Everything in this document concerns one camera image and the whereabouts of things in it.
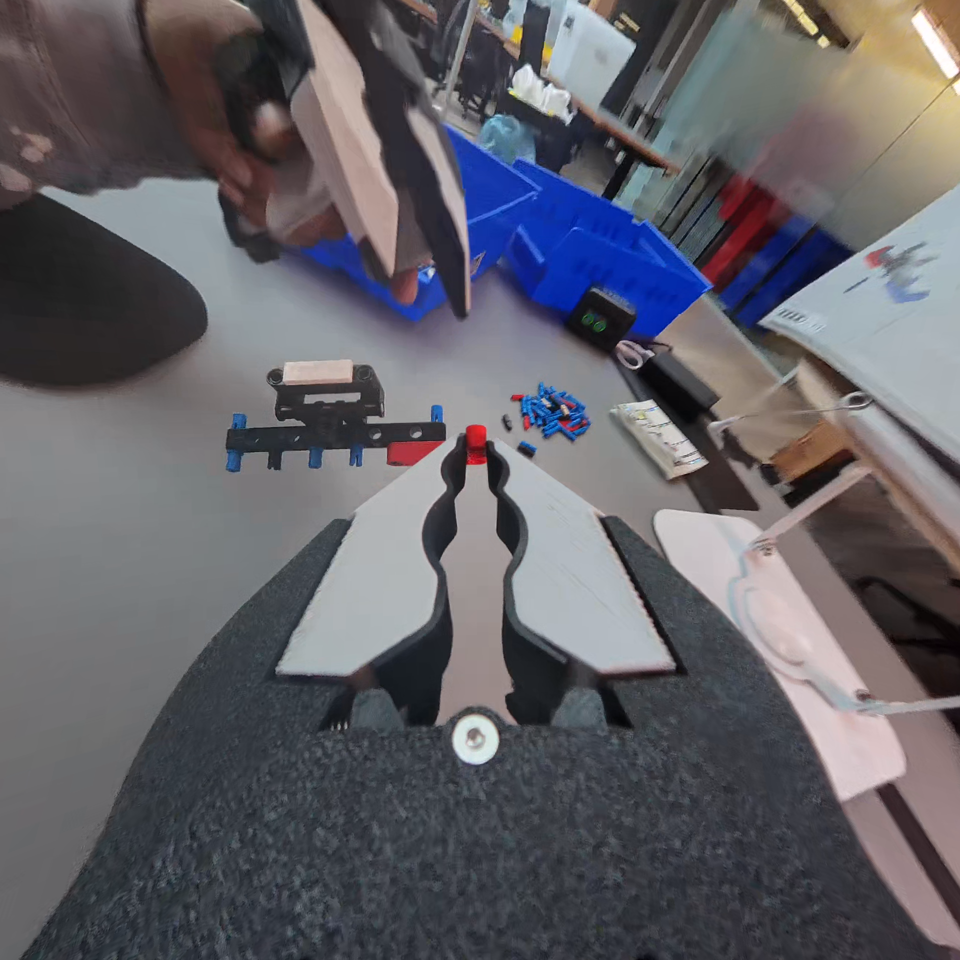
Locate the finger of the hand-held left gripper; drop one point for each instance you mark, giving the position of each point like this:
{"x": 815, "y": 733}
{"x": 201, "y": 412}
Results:
{"x": 337, "y": 135}
{"x": 454, "y": 225}

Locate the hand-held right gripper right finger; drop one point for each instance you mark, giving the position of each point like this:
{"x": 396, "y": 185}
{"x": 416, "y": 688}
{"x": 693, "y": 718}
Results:
{"x": 592, "y": 600}

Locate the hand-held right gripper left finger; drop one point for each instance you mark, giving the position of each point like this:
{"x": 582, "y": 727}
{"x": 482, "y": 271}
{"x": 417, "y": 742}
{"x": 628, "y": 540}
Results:
{"x": 360, "y": 600}

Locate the toy brick beam assembly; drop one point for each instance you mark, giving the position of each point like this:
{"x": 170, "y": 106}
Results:
{"x": 330, "y": 434}

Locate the red toy brick bush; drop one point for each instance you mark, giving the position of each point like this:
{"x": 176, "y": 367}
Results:
{"x": 476, "y": 442}

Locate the grey desk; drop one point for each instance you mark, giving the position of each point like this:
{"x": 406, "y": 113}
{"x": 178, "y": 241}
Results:
{"x": 188, "y": 562}

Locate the person's left hand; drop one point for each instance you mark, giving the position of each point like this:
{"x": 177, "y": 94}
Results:
{"x": 194, "y": 112}

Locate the blue plastic bin with tag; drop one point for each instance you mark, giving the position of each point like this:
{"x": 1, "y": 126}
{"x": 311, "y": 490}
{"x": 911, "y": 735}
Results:
{"x": 495, "y": 194}

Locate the white plastic bag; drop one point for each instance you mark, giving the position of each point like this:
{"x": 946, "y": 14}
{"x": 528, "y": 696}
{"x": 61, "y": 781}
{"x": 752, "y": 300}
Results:
{"x": 540, "y": 94}

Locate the instruction booklet stack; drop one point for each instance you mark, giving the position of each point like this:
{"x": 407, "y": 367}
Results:
{"x": 660, "y": 442}

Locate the black device with green lights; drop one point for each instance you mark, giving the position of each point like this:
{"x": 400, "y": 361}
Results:
{"x": 612, "y": 304}

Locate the pile of toy brick pins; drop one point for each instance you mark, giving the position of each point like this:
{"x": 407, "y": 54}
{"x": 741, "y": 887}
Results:
{"x": 554, "y": 413}

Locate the long wooden table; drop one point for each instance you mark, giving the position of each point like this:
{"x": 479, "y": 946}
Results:
{"x": 630, "y": 138}

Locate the white storage box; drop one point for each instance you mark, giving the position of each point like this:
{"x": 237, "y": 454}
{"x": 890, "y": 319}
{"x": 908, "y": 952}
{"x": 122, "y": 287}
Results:
{"x": 600, "y": 53}

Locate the black power adapter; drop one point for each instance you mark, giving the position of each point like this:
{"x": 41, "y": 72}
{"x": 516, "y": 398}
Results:
{"x": 679, "y": 378}

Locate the black chair armrest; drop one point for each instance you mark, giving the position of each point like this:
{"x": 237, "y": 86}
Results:
{"x": 90, "y": 300}

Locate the rack of storage bins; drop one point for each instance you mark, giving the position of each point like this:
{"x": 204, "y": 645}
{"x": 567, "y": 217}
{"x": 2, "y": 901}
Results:
{"x": 750, "y": 225}

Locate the white book stand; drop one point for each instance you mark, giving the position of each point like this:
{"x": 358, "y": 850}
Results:
{"x": 862, "y": 750}

